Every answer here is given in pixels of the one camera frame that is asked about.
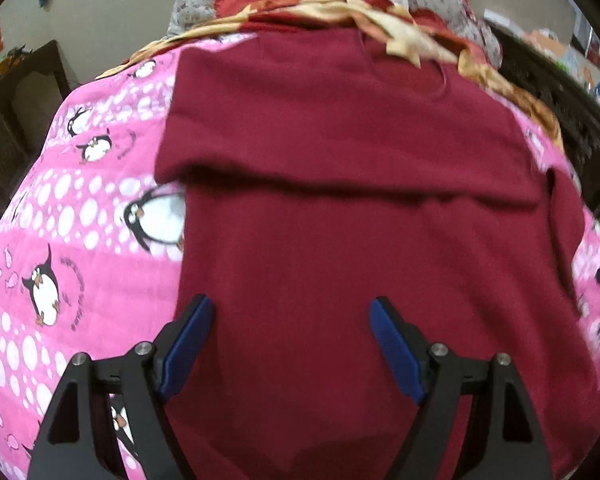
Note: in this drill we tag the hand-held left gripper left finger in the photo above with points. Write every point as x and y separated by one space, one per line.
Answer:
190 347

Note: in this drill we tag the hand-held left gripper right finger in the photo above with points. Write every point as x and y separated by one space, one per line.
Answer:
397 352

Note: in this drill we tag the maroon t-shirt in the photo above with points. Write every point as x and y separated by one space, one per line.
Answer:
330 210

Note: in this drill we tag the pink penguin blanket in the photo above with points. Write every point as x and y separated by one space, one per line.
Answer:
80 270

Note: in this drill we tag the dark wooden headboard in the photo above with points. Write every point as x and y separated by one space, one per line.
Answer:
545 85

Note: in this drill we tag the dark wooden cabinet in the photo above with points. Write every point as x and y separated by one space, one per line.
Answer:
10 125

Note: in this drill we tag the red and gold patterned blanket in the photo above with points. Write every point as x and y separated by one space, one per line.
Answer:
405 35

